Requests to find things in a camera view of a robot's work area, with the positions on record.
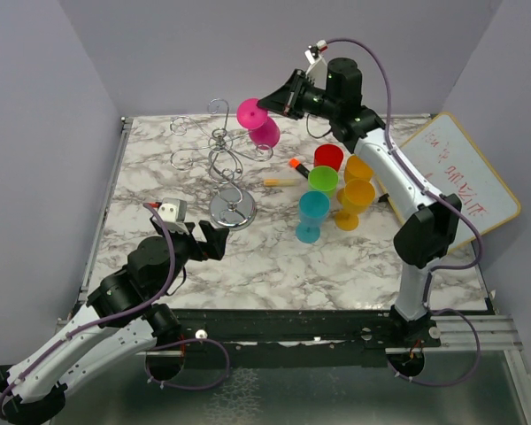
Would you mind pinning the orange black highlighter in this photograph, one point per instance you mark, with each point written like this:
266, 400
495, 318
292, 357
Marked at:
299, 167

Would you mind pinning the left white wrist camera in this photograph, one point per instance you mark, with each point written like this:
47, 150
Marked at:
173, 213

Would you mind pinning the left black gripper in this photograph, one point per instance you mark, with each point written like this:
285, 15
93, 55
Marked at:
216, 237

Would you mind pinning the whiteboard with yellow frame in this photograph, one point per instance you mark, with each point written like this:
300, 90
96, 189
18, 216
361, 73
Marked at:
447, 157

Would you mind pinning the yellow wine glass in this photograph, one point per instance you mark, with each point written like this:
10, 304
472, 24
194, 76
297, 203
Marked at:
357, 169
355, 198

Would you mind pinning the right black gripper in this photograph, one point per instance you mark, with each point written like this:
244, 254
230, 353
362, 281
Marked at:
285, 100

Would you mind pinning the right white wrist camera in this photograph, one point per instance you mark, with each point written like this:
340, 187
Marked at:
317, 69

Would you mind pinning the blue wine glass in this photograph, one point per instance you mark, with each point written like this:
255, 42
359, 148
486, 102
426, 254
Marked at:
313, 208

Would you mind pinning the pale yellow marker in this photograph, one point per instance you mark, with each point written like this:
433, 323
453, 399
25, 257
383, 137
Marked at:
280, 182

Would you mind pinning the green wine glass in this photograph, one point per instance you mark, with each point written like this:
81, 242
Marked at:
323, 179

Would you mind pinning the pink wine glass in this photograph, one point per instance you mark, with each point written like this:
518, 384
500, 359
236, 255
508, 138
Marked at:
263, 131

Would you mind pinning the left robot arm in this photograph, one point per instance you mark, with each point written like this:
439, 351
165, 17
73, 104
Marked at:
121, 317

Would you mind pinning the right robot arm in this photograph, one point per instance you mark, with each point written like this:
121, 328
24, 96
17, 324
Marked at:
430, 218

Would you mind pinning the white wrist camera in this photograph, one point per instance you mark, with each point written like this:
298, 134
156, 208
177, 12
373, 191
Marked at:
317, 69
173, 213

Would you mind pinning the red wine glass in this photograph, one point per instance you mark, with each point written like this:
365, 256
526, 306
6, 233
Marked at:
329, 155

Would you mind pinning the chrome wine glass rack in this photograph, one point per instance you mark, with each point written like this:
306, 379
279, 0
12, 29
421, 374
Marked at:
231, 206

